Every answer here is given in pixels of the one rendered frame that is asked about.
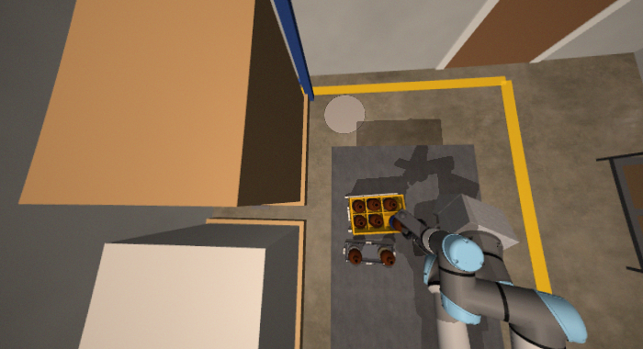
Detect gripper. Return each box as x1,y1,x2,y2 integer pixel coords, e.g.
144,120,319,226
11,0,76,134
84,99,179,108
402,219,432,253

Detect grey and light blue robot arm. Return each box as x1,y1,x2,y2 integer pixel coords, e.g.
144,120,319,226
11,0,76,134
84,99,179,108
423,228,587,349

